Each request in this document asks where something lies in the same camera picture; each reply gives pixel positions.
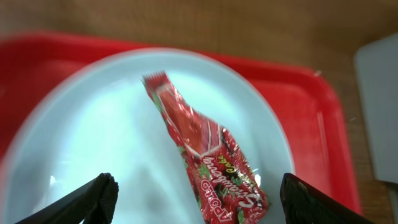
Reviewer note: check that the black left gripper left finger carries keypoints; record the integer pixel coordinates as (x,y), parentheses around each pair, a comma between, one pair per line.
(92,203)

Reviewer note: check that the red plastic tray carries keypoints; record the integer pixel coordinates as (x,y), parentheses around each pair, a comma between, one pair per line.
(307,107)

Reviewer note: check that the grey dishwasher rack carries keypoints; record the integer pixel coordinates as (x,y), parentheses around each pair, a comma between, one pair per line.
(376,70)

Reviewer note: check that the light blue plate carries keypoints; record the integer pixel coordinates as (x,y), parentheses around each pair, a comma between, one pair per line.
(101,120)

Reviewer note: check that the red snack wrapper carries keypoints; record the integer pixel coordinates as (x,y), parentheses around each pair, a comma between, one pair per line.
(221,178)

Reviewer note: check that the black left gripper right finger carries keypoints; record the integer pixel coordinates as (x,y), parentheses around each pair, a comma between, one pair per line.
(304,204)

